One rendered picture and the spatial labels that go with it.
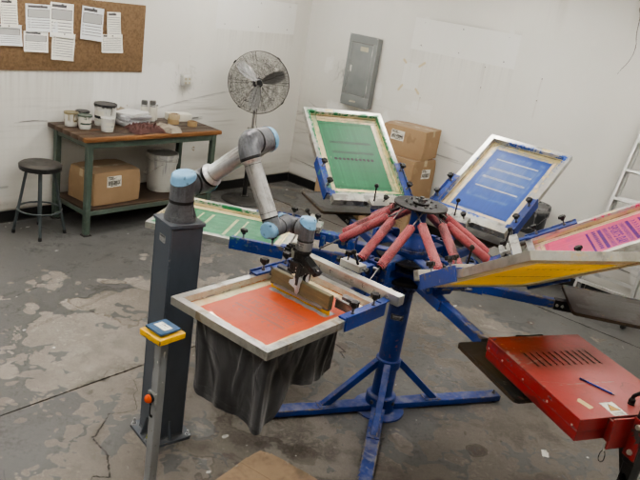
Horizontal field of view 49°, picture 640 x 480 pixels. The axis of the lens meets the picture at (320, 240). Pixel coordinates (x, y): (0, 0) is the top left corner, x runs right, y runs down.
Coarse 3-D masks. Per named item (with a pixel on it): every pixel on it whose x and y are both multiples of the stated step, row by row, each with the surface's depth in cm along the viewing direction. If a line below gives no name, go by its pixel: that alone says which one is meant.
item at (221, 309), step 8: (264, 288) 333; (232, 296) 319; (240, 296) 320; (248, 296) 322; (272, 296) 326; (280, 296) 327; (208, 304) 308; (216, 304) 309; (224, 304) 310; (288, 304) 320; (216, 312) 301; (224, 312) 302; (232, 312) 304; (240, 312) 305; (224, 320) 296; (232, 320) 297; (240, 320) 298
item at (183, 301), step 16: (208, 288) 315; (224, 288) 321; (336, 288) 340; (176, 304) 300; (192, 304) 298; (208, 320) 288; (336, 320) 304; (240, 336) 277; (304, 336) 286; (320, 336) 294; (256, 352) 273; (272, 352) 271
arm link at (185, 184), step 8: (176, 176) 322; (184, 176) 322; (192, 176) 324; (176, 184) 322; (184, 184) 322; (192, 184) 325; (200, 184) 330; (176, 192) 323; (184, 192) 324; (192, 192) 327; (176, 200) 325; (184, 200) 325; (192, 200) 329
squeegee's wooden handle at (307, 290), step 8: (272, 272) 331; (280, 272) 328; (272, 280) 332; (280, 280) 329; (288, 280) 326; (288, 288) 327; (304, 288) 320; (312, 288) 317; (304, 296) 321; (312, 296) 318; (320, 296) 315; (328, 296) 312; (320, 304) 316; (328, 304) 313
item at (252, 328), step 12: (300, 312) 314; (312, 312) 316; (336, 312) 320; (240, 324) 295; (252, 324) 297; (300, 324) 303; (312, 324) 305; (252, 336) 286; (264, 336) 288; (276, 336) 289
